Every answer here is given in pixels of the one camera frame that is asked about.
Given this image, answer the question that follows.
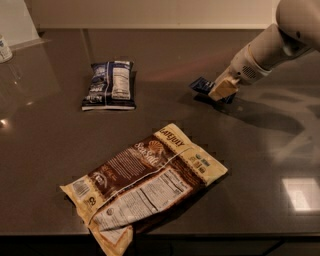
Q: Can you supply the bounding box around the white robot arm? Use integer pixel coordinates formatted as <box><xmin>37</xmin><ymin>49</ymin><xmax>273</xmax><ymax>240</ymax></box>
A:
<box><xmin>209</xmin><ymin>0</ymin><xmax>320</xmax><ymax>101</ymax></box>

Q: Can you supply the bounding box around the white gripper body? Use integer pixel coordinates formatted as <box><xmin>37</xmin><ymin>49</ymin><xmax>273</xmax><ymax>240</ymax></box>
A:
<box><xmin>226</xmin><ymin>45</ymin><xmax>271</xmax><ymax>85</ymax></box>

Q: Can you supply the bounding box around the white angled board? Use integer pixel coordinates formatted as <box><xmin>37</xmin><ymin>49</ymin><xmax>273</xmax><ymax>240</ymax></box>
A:
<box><xmin>0</xmin><ymin>0</ymin><xmax>47</xmax><ymax>50</ymax></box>

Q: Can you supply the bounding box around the dark blue rxbar wrapper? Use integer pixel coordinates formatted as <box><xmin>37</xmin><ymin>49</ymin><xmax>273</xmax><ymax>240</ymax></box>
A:
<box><xmin>189</xmin><ymin>77</ymin><xmax>235</xmax><ymax>104</ymax></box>

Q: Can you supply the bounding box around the blue white chip bag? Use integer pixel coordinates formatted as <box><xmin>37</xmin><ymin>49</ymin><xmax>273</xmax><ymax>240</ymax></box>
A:
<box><xmin>81</xmin><ymin>60</ymin><xmax>136</xmax><ymax>111</ymax></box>

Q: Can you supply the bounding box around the white bottle with label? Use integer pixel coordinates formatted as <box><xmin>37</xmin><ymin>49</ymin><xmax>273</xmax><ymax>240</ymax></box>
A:
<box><xmin>0</xmin><ymin>34</ymin><xmax>13</xmax><ymax>63</ymax></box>

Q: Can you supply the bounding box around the brown cream Late July bag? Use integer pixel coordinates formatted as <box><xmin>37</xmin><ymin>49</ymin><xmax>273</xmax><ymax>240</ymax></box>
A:
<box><xmin>62</xmin><ymin>123</ymin><xmax>227</xmax><ymax>256</ymax></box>

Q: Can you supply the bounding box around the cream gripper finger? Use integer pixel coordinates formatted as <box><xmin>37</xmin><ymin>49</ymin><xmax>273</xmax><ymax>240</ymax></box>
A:
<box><xmin>209</xmin><ymin>74</ymin><xmax>240</xmax><ymax>101</ymax></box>

